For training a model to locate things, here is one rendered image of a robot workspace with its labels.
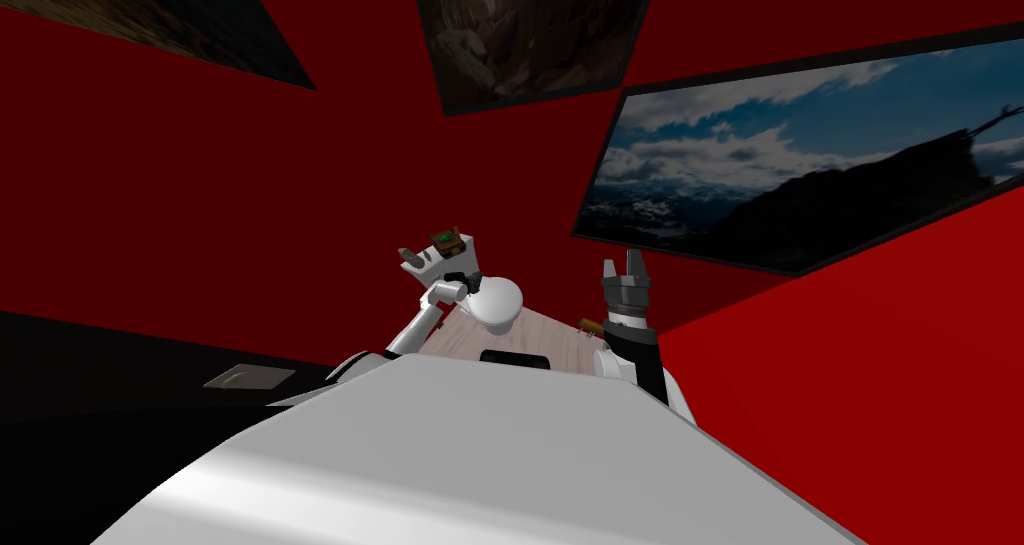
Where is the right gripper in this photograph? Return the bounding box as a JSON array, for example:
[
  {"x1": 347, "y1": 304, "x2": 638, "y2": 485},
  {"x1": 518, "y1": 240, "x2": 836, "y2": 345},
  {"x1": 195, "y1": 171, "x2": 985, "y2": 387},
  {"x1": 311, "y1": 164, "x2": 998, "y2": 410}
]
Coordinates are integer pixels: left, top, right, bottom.
[{"x1": 600, "y1": 248, "x2": 652, "y2": 320}]

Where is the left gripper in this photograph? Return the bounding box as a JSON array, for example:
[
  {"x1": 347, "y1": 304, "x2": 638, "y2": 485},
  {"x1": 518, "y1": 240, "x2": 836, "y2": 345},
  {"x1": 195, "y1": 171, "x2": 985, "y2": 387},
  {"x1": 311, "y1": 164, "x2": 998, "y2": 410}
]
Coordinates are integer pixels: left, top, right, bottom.
[{"x1": 397, "y1": 236, "x2": 482, "y2": 291}]

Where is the small brown green box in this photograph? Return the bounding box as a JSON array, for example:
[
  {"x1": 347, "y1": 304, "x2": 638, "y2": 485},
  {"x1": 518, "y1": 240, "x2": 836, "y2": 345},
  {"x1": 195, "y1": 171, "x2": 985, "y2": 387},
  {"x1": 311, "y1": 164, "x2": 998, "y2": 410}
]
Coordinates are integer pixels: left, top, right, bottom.
[{"x1": 428, "y1": 225, "x2": 469, "y2": 261}]

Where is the pale wooden table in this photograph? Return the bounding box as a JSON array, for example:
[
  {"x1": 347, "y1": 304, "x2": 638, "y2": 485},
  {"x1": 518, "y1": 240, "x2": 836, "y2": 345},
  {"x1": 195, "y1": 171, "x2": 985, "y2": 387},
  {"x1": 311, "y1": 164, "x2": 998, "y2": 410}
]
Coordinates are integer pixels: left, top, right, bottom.
[{"x1": 417, "y1": 303, "x2": 611, "y2": 380}]

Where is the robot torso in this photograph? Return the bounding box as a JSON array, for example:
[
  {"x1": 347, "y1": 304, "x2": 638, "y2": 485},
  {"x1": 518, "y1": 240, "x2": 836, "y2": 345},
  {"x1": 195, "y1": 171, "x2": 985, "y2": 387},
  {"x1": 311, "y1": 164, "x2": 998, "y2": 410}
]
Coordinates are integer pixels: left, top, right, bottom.
[{"x1": 90, "y1": 349, "x2": 871, "y2": 545}]

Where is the sky and mountain wall picture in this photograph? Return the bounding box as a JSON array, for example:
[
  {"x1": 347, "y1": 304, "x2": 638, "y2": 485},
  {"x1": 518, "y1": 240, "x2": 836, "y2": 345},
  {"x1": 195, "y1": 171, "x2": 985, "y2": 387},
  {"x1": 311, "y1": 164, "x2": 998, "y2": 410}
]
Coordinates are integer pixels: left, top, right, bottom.
[{"x1": 569, "y1": 21, "x2": 1024, "y2": 280}]

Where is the dark rocky canyon wall picture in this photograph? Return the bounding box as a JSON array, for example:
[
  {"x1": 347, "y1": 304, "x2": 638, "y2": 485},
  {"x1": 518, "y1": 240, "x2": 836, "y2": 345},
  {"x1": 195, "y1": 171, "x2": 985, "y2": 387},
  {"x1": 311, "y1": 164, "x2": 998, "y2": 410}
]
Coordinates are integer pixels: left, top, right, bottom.
[{"x1": 408, "y1": 0, "x2": 662, "y2": 119}]

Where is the dark brown wall picture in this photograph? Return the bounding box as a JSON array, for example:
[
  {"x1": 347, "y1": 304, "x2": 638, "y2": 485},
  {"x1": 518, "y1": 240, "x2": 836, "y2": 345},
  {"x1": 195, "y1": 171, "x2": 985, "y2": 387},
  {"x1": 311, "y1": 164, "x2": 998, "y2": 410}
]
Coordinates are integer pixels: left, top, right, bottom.
[{"x1": 0, "y1": 0, "x2": 319, "y2": 93}]

